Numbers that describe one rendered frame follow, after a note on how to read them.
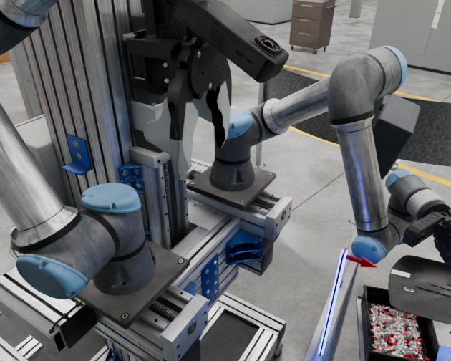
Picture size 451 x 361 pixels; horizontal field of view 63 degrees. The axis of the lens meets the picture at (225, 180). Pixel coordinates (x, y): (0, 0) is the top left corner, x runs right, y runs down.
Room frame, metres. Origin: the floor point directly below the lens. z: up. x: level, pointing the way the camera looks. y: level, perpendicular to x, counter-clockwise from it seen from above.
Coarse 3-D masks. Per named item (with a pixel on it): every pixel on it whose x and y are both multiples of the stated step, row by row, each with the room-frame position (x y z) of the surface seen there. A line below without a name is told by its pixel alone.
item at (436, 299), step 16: (416, 256) 0.57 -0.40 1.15; (416, 272) 0.51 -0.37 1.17; (432, 272) 0.50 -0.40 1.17; (448, 272) 0.50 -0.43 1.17; (400, 288) 0.46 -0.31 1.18; (416, 288) 0.46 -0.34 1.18; (432, 288) 0.46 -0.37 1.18; (448, 288) 0.45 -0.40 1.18; (400, 304) 0.41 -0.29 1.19; (416, 304) 0.42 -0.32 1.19; (432, 304) 0.42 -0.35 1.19; (448, 304) 0.42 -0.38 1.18; (448, 320) 0.39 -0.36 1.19
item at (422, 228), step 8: (432, 216) 0.63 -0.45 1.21; (440, 216) 0.64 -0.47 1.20; (416, 224) 0.60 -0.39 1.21; (424, 224) 0.60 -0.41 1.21; (432, 224) 0.61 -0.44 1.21; (408, 232) 0.59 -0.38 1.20; (416, 232) 0.58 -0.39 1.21; (424, 232) 0.59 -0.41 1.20; (432, 232) 0.62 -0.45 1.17; (408, 240) 0.58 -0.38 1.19; (416, 240) 0.57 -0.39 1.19
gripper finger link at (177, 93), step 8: (176, 72) 0.36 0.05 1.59; (184, 72) 0.36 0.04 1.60; (176, 80) 0.36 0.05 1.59; (184, 80) 0.36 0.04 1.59; (168, 88) 0.36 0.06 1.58; (176, 88) 0.36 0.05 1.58; (184, 88) 0.36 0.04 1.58; (168, 96) 0.36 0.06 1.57; (176, 96) 0.35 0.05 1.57; (184, 96) 0.36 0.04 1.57; (192, 96) 0.37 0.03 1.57; (168, 104) 0.35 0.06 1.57; (176, 104) 0.35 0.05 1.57; (184, 104) 0.36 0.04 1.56; (176, 112) 0.35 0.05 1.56; (184, 112) 0.36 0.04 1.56; (176, 120) 0.35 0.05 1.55; (176, 128) 0.35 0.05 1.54; (176, 136) 0.35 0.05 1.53
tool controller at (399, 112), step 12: (396, 96) 1.27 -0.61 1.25; (384, 108) 1.14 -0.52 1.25; (396, 108) 1.16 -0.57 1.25; (408, 108) 1.19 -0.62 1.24; (384, 120) 1.05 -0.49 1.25; (396, 120) 1.07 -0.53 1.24; (408, 120) 1.09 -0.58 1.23; (384, 132) 1.05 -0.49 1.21; (396, 132) 1.03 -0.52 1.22; (408, 132) 1.02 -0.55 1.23; (384, 144) 1.04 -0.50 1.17; (396, 144) 1.03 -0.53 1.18; (384, 156) 1.04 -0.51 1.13; (396, 156) 1.02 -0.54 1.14; (384, 168) 1.04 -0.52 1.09; (396, 168) 1.05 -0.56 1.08
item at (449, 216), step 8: (424, 208) 0.67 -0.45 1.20; (432, 208) 0.67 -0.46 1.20; (440, 208) 0.67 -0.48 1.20; (448, 208) 0.67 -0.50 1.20; (424, 216) 0.66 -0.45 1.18; (448, 216) 0.65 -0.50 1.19; (440, 224) 0.62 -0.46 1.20; (448, 224) 0.60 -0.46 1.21; (440, 232) 0.61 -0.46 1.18; (448, 232) 0.59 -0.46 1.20; (440, 240) 0.60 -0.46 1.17; (448, 240) 0.58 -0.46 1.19; (440, 248) 0.59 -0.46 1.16; (448, 248) 0.57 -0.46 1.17
